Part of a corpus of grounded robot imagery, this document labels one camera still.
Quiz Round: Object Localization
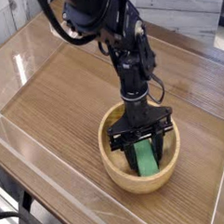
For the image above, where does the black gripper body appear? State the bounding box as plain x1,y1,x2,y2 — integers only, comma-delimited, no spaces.
107,91,173,151

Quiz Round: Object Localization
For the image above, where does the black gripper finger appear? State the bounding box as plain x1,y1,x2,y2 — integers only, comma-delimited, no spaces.
125,144,138,172
151,135,164,163

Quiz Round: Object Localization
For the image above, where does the green rectangular block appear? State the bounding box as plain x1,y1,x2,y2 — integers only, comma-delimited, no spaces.
134,139,159,178

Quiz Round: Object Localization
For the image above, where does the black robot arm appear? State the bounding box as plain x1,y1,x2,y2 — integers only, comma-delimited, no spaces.
37,0,173,177

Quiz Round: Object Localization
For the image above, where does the brown wooden bowl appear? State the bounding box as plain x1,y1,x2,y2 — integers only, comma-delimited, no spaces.
99,102,180,194

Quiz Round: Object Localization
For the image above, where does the black metal table leg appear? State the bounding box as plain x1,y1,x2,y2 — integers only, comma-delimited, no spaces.
18,191,43,224

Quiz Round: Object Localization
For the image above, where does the black cable under table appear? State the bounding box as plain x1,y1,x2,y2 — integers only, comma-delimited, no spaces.
0,209,31,224

